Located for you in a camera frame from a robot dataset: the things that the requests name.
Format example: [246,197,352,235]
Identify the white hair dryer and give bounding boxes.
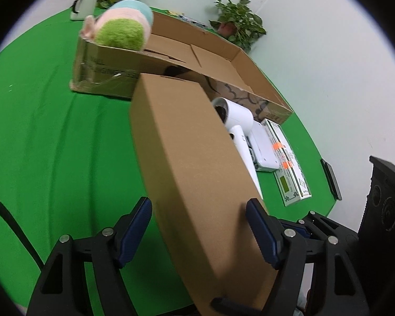
[211,97,263,200]

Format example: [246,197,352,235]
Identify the small potted green plant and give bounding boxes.
[209,0,267,53]

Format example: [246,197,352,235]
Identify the black phone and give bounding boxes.
[320,158,343,201]

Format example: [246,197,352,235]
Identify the white enamel mug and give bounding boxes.
[70,0,97,21]

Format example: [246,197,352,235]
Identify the flat printed papers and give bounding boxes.
[166,9,208,29]

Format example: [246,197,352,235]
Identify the small brown cardboard box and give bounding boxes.
[129,73,284,316]

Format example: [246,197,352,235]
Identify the large cardboard box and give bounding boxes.
[69,5,293,126]

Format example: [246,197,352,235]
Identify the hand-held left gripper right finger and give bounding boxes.
[246,198,369,316]

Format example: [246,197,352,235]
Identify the black cable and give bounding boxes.
[0,189,44,270]

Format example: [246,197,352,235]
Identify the green and white carton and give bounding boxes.
[261,118,312,207]

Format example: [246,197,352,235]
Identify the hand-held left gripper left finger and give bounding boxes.
[26,197,153,316]

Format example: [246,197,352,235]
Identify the pink green blue plush toy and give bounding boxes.
[80,0,154,51]

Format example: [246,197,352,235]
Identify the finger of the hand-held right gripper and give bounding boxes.
[211,298,261,316]
[299,210,359,247]

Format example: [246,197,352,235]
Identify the white plastic device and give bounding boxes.
[247,121,280,172]

